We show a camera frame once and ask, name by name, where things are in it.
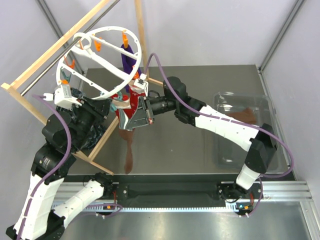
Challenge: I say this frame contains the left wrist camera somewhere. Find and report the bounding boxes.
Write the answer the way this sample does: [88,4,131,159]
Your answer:
[53,84,80,110]

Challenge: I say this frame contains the red santa sock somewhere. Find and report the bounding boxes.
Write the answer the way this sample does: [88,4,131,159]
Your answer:
[111,91,131,130]
[125,80,146,119]

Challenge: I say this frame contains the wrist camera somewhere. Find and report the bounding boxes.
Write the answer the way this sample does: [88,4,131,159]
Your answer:
[133,73,149,96]
[53,84,80,110]

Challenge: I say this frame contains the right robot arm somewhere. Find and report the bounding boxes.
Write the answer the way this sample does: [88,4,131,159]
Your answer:
[124,76,277,199]

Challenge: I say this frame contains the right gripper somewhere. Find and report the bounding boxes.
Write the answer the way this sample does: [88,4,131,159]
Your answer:
[127,96,178,131]

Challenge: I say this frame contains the clear plastic bin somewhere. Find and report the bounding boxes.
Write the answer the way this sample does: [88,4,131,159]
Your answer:
[211,91,292,169]

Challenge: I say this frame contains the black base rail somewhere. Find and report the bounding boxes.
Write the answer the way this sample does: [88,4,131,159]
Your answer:
[111,173,261,209]

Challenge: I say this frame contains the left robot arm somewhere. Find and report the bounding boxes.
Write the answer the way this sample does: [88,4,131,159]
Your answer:
[6,97,114,240]

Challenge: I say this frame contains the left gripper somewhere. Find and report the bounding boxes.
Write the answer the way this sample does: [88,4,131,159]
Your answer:
[69,94,114,151]

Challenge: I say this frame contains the white round clip hanger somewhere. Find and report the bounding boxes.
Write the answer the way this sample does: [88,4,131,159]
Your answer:
[55,26,142,100]

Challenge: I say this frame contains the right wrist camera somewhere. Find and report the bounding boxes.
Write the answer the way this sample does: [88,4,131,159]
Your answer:
[133,73,149,96]

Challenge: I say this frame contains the purple towel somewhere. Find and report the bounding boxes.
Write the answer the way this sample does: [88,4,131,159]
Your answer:
[120,42,140,92]

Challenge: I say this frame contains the teal clip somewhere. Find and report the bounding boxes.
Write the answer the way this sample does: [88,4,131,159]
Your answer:
[109,97,123,112]

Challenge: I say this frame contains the orange clip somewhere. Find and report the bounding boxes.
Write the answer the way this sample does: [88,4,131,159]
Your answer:
[122,30,129,49]
[132,68,141,80]

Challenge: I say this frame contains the wooden drying rack frame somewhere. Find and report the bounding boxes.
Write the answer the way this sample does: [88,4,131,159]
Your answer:
[0,0,165,176]

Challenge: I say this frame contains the dark patterned shorts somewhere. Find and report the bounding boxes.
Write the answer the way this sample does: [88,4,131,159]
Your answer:
[56,87,106,150]

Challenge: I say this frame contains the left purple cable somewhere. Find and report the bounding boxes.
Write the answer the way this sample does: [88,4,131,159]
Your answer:
[16,93,73,240]

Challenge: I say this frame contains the orange clip on towel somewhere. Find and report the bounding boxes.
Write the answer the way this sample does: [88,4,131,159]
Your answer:
[122,30,129,49]

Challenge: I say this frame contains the brown sock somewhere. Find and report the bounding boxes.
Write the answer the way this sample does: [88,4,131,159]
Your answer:
[118,129,134,174]
[227,107,257,125]

